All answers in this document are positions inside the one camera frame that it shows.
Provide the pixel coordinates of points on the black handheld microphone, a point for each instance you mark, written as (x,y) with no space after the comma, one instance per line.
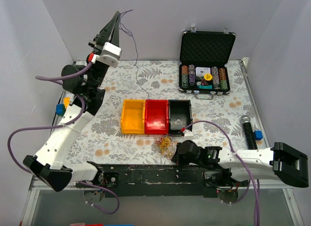
(248,131)

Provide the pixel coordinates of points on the red plastic bin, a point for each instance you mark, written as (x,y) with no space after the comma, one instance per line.
(156,117)

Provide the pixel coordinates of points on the aluminium frame rail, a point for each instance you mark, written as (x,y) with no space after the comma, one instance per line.
(37,184)

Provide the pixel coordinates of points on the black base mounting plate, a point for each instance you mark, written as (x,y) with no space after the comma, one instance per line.
(161,180)

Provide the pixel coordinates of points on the black plastic bin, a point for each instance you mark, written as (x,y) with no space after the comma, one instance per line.
(180,115)

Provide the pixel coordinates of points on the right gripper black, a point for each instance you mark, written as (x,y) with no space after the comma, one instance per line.
(177,157)

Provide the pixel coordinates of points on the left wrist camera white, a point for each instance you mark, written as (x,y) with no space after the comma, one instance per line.
(110,55)

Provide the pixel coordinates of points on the black poker chip case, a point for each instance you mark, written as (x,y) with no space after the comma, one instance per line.
(202,62)

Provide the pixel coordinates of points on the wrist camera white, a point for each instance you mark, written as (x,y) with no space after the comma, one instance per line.
(110,55)
(187,135)

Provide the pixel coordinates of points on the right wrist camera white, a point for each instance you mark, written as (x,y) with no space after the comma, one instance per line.
(187,135)

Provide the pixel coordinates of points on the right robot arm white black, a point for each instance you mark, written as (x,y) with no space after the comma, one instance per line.
(280,162)

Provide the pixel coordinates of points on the small blue block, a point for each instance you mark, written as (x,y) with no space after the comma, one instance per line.
(258,135)

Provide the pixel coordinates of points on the floral patterned table mat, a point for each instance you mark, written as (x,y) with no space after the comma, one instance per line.
(217,121)

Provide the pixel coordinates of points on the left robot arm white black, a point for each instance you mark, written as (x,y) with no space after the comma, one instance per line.
(48,163)

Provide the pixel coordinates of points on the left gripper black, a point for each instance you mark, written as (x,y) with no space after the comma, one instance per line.
(99,43)

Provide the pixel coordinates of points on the stacked colourful toy bricks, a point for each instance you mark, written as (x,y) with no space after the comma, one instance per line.
(61,108)

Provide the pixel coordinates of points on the yellow plastic bin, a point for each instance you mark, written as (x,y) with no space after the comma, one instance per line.
(133,117)

